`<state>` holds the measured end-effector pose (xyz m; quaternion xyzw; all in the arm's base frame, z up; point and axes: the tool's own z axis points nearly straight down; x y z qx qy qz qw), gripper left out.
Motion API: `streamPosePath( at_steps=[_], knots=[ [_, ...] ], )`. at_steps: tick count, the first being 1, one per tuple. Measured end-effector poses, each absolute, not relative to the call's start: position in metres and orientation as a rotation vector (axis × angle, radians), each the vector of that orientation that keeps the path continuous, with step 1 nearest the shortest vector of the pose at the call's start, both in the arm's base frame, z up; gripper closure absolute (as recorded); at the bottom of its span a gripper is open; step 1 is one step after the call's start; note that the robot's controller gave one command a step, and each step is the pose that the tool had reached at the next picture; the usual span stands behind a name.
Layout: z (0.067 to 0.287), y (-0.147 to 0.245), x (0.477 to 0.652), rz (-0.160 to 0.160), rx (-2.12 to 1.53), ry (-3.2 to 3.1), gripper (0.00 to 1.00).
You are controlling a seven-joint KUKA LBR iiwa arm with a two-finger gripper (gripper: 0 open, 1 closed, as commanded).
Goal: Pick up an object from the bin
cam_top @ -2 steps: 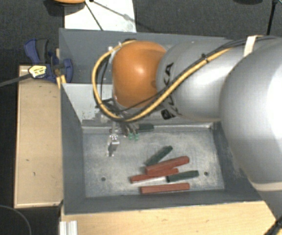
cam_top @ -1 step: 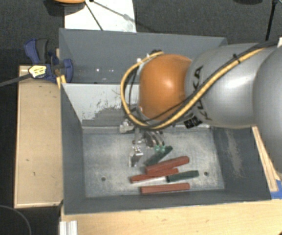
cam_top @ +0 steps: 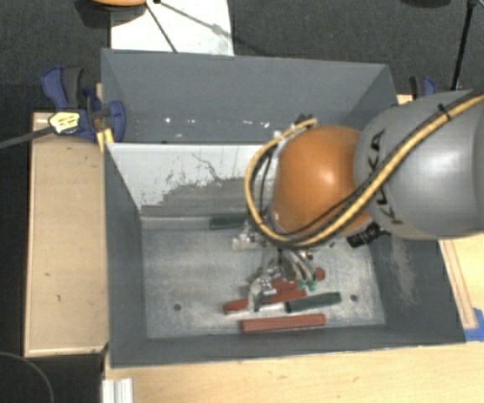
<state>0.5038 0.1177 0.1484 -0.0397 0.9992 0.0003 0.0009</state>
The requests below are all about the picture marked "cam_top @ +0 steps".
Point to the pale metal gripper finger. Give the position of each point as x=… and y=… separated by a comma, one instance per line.
x=267, y=287
x=252, y=294

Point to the red-brown flat block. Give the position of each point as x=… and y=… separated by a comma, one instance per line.
x=237, y=305
x=285, y=284
x=283, y=323

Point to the dark green flat block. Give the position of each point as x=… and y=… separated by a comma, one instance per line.
x=225, y=221
x=315, y=300

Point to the black cylinder on white bracket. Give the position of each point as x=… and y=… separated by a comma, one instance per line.
x=363, y=237

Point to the pale wood flat board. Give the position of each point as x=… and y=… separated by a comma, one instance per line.
x=67, y=246

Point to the grey metal bin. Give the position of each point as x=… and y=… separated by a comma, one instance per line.
x=191, y=275

